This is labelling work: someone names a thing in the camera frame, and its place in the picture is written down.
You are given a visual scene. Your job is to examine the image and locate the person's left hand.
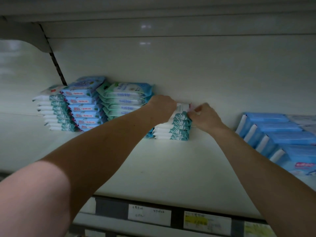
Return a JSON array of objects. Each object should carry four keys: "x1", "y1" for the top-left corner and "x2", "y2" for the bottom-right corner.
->
[{"x1": 145, "y1": 94, "x2": 177, "y2": 124}]

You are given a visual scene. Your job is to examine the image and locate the person's right hand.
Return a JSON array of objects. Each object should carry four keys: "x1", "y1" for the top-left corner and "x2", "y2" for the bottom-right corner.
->
[{"x1": 188, "y1": 102, "x2": 228, "y2": 135}]

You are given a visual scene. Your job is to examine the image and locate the white teal wipe packets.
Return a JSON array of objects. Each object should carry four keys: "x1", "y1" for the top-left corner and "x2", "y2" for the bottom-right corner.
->
[{"x1": 170, "y1": 102, "x2": 192, "y2": 115}]

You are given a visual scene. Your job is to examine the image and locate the stack of white green packets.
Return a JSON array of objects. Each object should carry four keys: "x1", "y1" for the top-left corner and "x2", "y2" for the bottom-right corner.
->
[
  {"x1": 32, "y1": 85, "x2": 77, "y2": 132},
  {"x1": 152, "y1": 112, "x2": 192, "y2": 141}
]

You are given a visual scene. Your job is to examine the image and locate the stack of blue green packets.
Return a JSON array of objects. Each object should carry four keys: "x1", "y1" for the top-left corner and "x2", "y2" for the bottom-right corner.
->
[{"x1": 96, "y1": 81, "x2": 155, "y2": 139}]

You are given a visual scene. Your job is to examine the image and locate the metal store shelving unit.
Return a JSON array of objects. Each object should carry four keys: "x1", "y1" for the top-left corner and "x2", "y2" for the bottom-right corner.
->
[{"x1": 0, "y1": 0, "x2": 316, "y2": 237}]

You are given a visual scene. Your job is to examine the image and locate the stack of blue red packets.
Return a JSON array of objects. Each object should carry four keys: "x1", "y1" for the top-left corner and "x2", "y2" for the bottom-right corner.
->
[{"x1": 60, "y1": 76, "x2": 107, "y2": 132}]

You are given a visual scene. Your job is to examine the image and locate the person's right forearm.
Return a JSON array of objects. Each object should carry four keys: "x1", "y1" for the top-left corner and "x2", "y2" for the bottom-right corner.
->
[{"x1": 215, "y1": 123, "x2": 316, "y2": 237}]

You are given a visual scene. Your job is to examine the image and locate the person's left forearm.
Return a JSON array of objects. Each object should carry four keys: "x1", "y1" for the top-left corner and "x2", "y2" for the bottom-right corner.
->
[{"x1": 0, "y1": 108, "x2": 159, "y2": 237}]

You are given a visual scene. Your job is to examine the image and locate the row of blue white boxes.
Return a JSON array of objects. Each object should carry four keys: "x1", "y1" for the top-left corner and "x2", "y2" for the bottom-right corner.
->
[{"x1": 235, "y1": 112, "x2": 316, "y2": 178}]

